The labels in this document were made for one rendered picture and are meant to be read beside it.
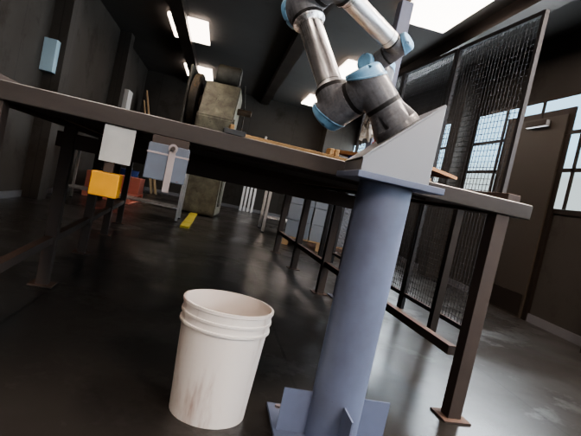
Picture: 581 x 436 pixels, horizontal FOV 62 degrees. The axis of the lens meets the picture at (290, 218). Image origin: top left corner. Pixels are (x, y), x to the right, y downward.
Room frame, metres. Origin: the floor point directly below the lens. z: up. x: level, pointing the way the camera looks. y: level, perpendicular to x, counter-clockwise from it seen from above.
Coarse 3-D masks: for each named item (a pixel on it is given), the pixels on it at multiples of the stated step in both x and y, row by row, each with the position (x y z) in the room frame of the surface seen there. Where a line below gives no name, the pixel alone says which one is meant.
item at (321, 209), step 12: (300, 204) 7.00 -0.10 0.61; (312, 204) 7.00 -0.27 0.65; (324, 204) 6.98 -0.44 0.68; (288, 216) 7.01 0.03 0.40; (300, 216) 7.00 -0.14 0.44; (312, 216) 7.20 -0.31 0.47; (324, 216) 6.98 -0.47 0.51; (288, 228) 7.00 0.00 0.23; (312, 228) 6.99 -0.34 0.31; (312, 240) 6.98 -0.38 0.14
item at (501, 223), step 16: (496, 224) 1.93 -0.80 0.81; (496, 240) 1.93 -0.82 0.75; (480, 256) 1.97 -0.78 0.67; (496, 256) 1.94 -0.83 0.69; (480, 272) 1.94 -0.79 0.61; (480, 288) 1.93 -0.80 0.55; (480, 304) 1.93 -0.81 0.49; (464, 320) 1.97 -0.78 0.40; (480, 320) 1.94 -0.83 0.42; (464, 336) 1.95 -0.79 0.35; (480, 336) 1.94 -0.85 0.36; (464, 352) 1.93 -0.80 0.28; (464, 368) 1.93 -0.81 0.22; (448, 384) 1.98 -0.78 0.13; (464, 384) 1.94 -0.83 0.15; (448, 400) 1.95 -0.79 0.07; (464, 400) 1.94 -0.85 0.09; (448, 416) 1.93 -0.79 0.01
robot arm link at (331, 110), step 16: (288, 0) 1.73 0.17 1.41; (304, 0) 1.69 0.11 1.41; (320, 0) 1.72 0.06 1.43; (288, 16) 1.74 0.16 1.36; (304, 16) 1.69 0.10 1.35; (320, 16) 1.70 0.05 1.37; (304, 32) 1.69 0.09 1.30; (320, 32) 1.67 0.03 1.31; (320, 48) 1.65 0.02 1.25; (320, 64) 1.63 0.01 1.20; (336, 64) 1.66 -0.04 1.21; (320, 80) 1.63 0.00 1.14; (336, 80) 1.59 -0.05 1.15; (320, 96) 1.61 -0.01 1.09; (336, 96) 1.56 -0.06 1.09; (320, 112) 1.59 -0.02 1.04; (336, 112) 1.57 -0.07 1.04; (352, 112) 1.56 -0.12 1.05; (336, 128) 1.62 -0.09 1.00
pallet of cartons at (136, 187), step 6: (90, 174) 7.82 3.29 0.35; (120, 174) 8.77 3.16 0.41; (132, 180) 8.42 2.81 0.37; (138, 180) 8.43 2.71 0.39; (144, 180) 8.92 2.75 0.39; (132, 186) 8.42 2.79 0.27; (138, 186) 8.44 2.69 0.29; (84, 192) 7.79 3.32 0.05; (120, 192) 8.24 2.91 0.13; (132, 192) 8.43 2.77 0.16; (138, 192) 8.52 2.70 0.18; (102, 198) 7.82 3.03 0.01
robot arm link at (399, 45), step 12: (324, 0) 1.68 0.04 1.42; (336, 0) 1.69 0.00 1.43; (348, 0) 1.70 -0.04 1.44; (360, 0) 1.72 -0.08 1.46; (348, 12) 1.76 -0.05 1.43; (360, 12) 1.75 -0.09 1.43; (372, 12) 1.76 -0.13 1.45; (360, 24) 1.80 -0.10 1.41; (372, 24) 1.79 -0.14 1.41; (384, 24) 1.81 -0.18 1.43; (372, 36) 1.84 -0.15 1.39; (384, 36) 1.83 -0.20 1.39; (396, 36) 1.85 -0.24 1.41; (408, 36) 1.89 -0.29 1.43; (384, 48) 1.89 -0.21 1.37; (396, 48) 1.87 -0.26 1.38; (408, 48) 1.88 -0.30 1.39; (396, 60) 1.92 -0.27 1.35
